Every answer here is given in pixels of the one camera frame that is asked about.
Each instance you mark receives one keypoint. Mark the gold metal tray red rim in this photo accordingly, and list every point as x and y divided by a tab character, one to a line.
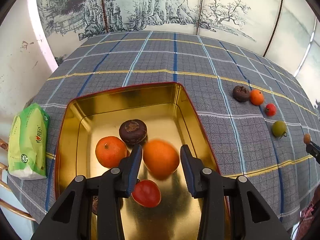
167	111

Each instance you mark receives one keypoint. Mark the dark brown mangosteen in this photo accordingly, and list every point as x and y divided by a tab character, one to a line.
133	131

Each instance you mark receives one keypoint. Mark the green tomato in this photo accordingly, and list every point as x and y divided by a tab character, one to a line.
279	129

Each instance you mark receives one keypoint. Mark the large orange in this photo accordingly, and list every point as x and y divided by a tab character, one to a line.
160	158

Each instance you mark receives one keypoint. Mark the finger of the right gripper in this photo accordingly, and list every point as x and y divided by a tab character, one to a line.
313	149

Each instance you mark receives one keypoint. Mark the landscape painted folding screen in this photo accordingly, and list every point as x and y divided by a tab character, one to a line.
283	31

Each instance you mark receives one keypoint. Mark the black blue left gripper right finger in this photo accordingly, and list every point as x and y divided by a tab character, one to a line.
251	216

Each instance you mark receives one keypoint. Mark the green tissue pack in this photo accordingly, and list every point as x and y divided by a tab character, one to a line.
27	144

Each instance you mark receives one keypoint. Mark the small orange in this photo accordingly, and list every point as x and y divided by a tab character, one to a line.
256	97

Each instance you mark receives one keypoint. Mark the grey plaid tablecloth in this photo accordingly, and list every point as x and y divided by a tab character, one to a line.
239	132

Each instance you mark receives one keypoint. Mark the orange mandarin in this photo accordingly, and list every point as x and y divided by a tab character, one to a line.
110	151

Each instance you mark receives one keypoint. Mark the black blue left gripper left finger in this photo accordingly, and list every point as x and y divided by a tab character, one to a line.
70	216

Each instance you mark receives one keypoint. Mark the wooden chair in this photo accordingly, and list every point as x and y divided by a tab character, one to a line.
5	186

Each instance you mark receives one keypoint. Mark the small brown fruit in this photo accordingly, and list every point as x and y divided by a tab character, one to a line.
307	138

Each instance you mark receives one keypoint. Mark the small red tomato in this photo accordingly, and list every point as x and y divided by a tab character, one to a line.
270	109

